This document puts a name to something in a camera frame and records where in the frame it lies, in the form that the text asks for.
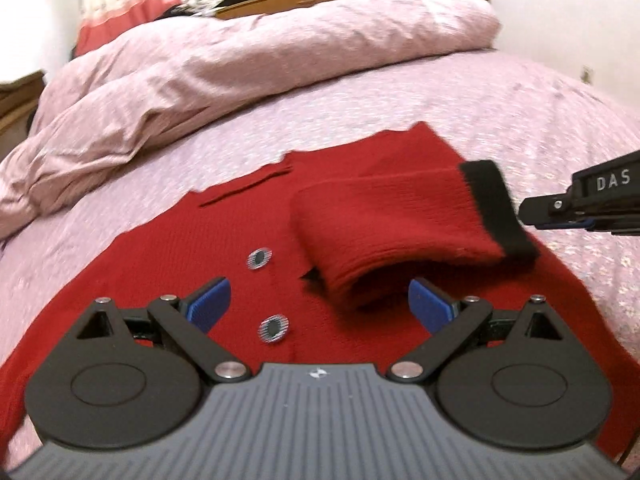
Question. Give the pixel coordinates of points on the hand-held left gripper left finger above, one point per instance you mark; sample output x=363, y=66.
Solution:
x=210, y=305

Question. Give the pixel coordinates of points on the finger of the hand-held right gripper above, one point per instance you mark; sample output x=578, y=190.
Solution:
x=545, y=208

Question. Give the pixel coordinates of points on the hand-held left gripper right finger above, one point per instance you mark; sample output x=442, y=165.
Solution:
x=430, y=305

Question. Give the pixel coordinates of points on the red knit cardigan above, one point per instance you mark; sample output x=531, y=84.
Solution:
x=225, y=230

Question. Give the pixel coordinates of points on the pile of dark clothes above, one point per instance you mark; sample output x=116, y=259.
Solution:
x=210, y=2

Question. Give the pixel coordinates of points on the pink floral bed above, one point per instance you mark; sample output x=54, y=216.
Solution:
x=500, y=110

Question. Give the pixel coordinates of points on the pink floral duvet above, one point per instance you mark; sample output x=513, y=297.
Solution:
x=225, y=70

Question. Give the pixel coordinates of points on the wooden nightstand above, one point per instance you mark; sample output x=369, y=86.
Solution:
x=15, y=110

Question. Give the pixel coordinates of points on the pink and white curtain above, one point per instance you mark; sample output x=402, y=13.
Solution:
x=115, y=0

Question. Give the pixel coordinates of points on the wall socket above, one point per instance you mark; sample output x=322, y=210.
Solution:
x=587, y=75

